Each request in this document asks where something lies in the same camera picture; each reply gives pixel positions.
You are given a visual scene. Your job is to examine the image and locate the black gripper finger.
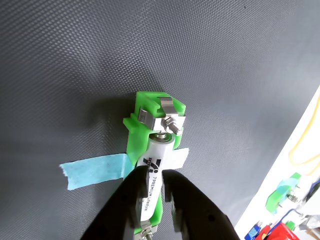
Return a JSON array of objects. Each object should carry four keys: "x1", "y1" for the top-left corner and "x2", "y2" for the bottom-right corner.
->
[
  {"x1": 79, "y1": 166, "x2": 148, "y2": 240},
  {"x1": 162, "y1": 169, "x2": 242, "y2": 240}
]

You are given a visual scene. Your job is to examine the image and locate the white AA battery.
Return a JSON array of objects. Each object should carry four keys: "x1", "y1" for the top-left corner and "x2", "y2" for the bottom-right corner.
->
[{"x1": 136, "y1": 132, "x2": 177, "y2": 223}]

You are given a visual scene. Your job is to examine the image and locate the green battery holder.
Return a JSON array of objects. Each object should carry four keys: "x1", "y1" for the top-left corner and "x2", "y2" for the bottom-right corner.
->
[{"x1": 122, "y1": 90, "x2": 187, "y2": 237}]

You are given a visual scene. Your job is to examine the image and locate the long blue masking tape strip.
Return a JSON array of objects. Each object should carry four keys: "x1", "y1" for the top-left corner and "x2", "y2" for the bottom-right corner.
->
[{"x1": 59, "y1": 147, "x2": 190, "y2": 191}]

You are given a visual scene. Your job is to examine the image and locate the blue alligator clip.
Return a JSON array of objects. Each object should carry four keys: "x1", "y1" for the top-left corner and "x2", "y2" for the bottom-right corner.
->
[{"x1": 243, "y1": 223, "x2": 263, "y2": 240}]

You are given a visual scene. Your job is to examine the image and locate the red alligator clip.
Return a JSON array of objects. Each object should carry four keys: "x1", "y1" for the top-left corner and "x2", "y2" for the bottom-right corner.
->
[{"x1": 254, "y1": 223, "x2": 273, "y2": 240}]

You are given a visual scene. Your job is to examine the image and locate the small green printed block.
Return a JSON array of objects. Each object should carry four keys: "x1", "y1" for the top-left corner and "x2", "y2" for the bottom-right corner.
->
[{"x1": 265, "y1": 172, "x2": 303, "y2": 215}]

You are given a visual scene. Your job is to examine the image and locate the red snack bag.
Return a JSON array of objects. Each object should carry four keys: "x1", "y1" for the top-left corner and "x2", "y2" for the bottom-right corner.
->
[{"x1": 264, "y1": 222, "x2": 301, "y2": 240}]

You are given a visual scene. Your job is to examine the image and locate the short blue masking tape piece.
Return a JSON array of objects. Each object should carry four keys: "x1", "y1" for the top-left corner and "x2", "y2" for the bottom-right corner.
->
[{"x1": 276, "y1": 174, "x2": 301, "y2": 196}]

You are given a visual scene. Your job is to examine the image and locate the dark gray textured mat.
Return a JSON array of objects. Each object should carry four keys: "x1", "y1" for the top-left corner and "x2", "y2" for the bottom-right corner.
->
[{"x1": 0, "y1": 0, "x2": 320, "y2": 240}]

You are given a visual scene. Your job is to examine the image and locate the blue wire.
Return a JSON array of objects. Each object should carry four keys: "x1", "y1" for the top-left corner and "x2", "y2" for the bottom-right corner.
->
[{"x1": 279, "y1": 208, "x2": 305, "y2": 226}]

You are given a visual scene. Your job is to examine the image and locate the yellow wire loop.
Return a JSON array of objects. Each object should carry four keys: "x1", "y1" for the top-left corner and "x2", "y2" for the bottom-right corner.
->
[{"x1": 288, "y1": 93, "x2": 320, "y2": 177}]

